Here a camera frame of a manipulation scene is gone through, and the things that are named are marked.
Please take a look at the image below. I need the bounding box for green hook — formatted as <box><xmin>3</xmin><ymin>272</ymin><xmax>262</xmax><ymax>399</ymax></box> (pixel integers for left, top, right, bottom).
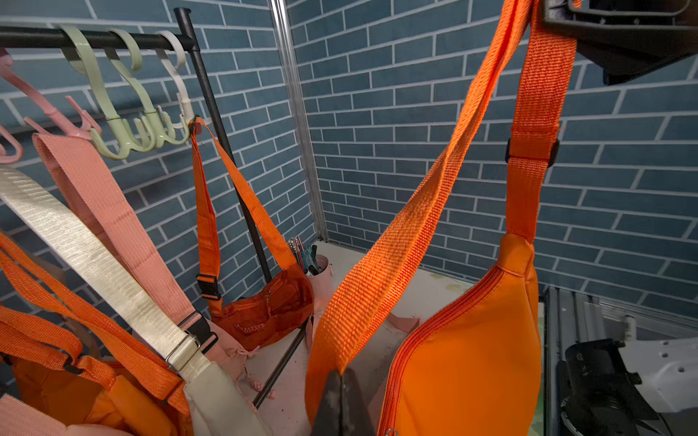
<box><xmin>60</xmin><ymin>25</ymin><xmax>145</xmax><ymax>160</ymax></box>
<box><xmin>105</xmin><ymin>28</ymin><xmax>190</xmax><ymax>152</ymax></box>

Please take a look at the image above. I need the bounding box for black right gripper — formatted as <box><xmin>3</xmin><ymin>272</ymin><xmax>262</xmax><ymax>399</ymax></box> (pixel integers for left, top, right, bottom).
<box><xmin>542</xmin><ymin>0</ymin><xmax>697</xmax><ymax>85</ymax></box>

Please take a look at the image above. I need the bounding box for dark orange bag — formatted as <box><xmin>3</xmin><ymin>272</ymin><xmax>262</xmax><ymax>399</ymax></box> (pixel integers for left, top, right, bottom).
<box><xmin>189</xmin><ymin>117</ymin><xmax>314</xmax><ymax>351</ymax></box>

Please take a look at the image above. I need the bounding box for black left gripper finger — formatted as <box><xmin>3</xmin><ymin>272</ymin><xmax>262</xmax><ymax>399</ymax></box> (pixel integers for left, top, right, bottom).
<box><xmin>311</xmin><ymin>368</ymin><xmax>376</xmax><ymax>436</ymax></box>

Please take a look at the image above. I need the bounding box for pink bag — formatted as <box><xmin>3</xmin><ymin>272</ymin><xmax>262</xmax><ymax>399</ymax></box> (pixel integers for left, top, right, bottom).
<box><xmin>33</xmin><ymin>134</ymin><xmax>259</xmax><ymax>387</ymax></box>

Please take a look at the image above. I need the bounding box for black clothes rack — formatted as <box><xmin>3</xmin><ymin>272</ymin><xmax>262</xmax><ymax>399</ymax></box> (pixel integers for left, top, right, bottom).
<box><xmin>0</xmin><ymin>7</ymin><xmax>309</xmax><ymax>410</ymax></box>

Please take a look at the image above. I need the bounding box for pink hook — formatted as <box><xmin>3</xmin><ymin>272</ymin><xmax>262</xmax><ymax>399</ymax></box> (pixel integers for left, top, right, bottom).
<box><xmin>1</xmin><ymin>48</ymin><xmax>102</xmax><ymax>141</ymax></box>

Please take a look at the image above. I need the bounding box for orange bag left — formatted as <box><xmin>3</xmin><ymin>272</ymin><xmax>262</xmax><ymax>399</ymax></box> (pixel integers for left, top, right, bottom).
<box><xmin>1</xmin><ymin>235</ymin><xmax>194</xmax><ymax>435</ymax></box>

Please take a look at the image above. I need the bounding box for pink metal pen bucket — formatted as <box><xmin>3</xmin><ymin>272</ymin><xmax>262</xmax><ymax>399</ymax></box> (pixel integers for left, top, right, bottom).
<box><xmin>287</xmin><ymin>237</ymin><xmax>336</xmax><ymax>351</ymax></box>

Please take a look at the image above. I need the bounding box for beige bag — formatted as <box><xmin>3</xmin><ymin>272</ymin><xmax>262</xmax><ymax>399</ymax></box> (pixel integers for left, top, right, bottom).
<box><xmin>1</xmin><ymin>167</ymin><xmax>272</xmax><ymax>435</ymax></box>

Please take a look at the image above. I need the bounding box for bright orange crescent bag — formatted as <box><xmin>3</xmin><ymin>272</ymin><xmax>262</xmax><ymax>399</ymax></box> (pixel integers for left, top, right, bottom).
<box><xmin>305</xmin><ymin>1</ymin><xmax>576</xmax><ymax>435</ymax></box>

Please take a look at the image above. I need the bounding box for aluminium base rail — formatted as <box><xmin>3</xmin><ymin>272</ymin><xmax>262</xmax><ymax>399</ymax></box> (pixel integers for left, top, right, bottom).
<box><xmin>540</xmin><ymin>287</ymin><xmax>697</xmax><ymax>435</ymax></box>

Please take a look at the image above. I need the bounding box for white hook right end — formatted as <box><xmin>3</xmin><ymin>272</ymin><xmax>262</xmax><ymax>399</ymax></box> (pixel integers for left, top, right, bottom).
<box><xmin>156</xmin><ymin>30</ymin><xmax>194</xmax><ymax>128</ymax></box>

